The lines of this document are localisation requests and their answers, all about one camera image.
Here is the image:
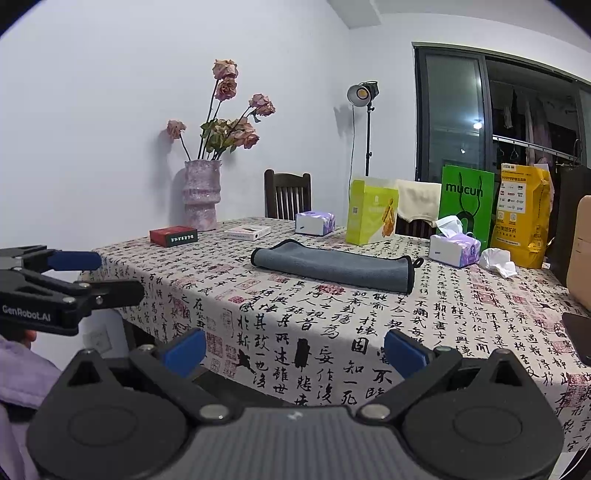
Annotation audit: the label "dark paper bag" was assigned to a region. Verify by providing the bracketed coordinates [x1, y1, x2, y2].
[549, 165, 591, 288]

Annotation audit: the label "black flat object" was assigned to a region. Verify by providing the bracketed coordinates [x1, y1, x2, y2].
[561, 313, 591, 366]

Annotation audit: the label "printed calligraphy tablecloth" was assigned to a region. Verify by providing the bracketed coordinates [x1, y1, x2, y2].
[78, 217, 591, 462]

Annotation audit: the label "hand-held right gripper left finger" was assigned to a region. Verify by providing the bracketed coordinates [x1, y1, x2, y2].
[58, 329, 241, 426]

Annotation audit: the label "dark wooden chair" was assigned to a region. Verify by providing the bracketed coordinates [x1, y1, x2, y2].
[264, 169, 312, 220]
[396, 217, 437, 240]

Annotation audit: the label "purple tissue pack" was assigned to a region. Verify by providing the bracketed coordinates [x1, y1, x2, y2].
[294, 211, 335, 236]
[428, 215, 482, 268]

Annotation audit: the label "white wall socket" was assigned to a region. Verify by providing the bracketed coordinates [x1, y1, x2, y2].
[87, 323, 112, 352]

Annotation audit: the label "tan cardboard box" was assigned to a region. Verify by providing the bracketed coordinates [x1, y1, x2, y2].
[566, 195, 591, 319]

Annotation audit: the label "hanging clothes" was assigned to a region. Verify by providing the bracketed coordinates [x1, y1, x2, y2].
[501, 90, 555, 167]

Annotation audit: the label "black light cable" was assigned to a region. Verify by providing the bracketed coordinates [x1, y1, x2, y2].
[348, 105, 359, 195]

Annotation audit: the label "studio light on stand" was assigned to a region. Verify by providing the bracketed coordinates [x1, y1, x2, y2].
[346, 81, 380, 178]

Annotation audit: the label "yellow-green carton box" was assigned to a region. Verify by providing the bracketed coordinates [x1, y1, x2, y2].
[346, 178, 399, 246]

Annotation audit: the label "white flat box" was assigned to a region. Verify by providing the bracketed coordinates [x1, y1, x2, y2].
[226, 225, 271, 241]

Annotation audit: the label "dried pink roses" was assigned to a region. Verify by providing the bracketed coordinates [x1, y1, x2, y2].
[167, 58, 277, 162]

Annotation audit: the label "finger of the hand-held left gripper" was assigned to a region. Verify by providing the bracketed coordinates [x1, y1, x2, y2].
[0, 246, 103, 273]
[18, 270, 145, 308]

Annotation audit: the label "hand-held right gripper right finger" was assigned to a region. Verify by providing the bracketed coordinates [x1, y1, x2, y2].
[355, 329, 532, 425]

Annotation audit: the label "green paper bag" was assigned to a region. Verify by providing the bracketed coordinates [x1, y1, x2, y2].
[437, 165, 495, 252]

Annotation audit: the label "yellow paper bag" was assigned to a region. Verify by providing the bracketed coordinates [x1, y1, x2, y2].
[490, 163, 553, 270]

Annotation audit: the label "grey towel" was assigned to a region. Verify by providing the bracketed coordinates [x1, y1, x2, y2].
[250, 239, 424, 295]

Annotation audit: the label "red flat box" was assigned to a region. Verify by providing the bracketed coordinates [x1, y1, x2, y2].
[149, 226, 198, 247]

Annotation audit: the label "dark framed sliding window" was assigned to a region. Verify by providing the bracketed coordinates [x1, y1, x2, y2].
[412, 42, 591, 185]

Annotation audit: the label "crumpled white tissue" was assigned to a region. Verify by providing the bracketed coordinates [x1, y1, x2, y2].
[478, 248, 518, 278]

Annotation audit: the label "beige cloth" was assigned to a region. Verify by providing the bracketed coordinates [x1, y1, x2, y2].
[396, 178, 443, 227]

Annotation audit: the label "pink speckled ceramic vase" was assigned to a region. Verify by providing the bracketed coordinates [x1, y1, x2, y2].
[182, 159, 222, 232]

